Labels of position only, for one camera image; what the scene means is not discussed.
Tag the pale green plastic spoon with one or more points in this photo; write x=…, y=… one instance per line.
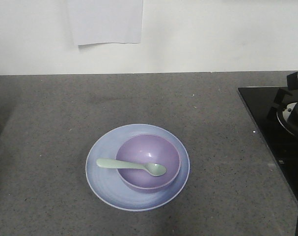
x=153, y=169

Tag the lilac plastic bowl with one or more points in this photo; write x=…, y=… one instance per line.
x=149, y=148

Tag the light blue plastic plate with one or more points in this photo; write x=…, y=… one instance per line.
x=108, y=185

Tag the black glass gas stove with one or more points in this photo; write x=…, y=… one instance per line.
x=262, y=105

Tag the white paper sheet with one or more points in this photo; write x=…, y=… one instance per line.
x=105, y=21

